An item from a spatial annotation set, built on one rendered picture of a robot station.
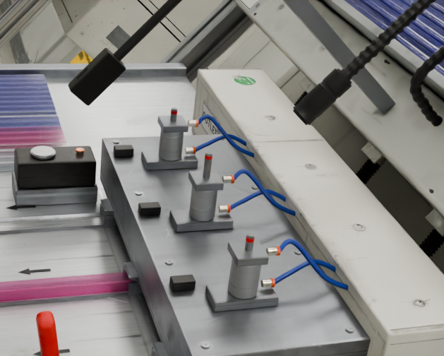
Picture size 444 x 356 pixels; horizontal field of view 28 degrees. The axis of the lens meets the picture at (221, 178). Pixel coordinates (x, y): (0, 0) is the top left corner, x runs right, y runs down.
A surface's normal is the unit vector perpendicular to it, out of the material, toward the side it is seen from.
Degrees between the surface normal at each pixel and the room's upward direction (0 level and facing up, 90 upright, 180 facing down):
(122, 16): 90
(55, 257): 42
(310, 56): 90
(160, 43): 90
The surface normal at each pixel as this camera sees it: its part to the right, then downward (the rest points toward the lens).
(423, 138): -0.62, -0.56
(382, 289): 0.11, -0.88
